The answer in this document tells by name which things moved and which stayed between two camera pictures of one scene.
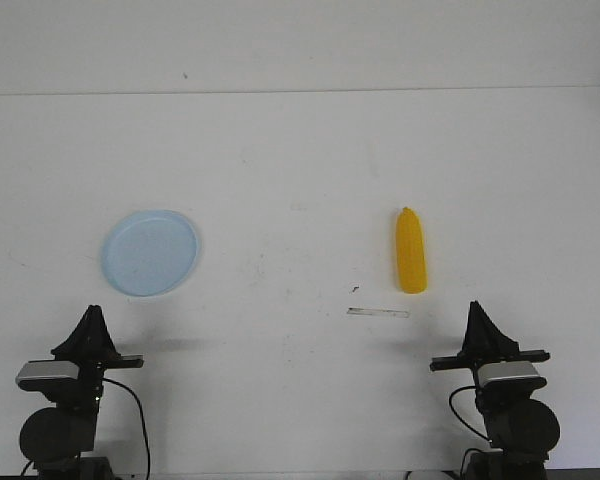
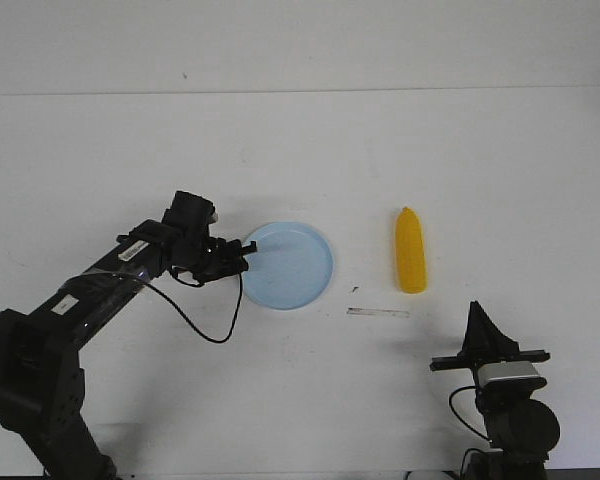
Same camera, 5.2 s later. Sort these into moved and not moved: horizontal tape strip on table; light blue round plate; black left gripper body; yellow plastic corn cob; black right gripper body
Moved: light blue round plate; black left gripper body
Not moved: black right gripper body; horizontal tape strip on table; yellow plastic corn cob
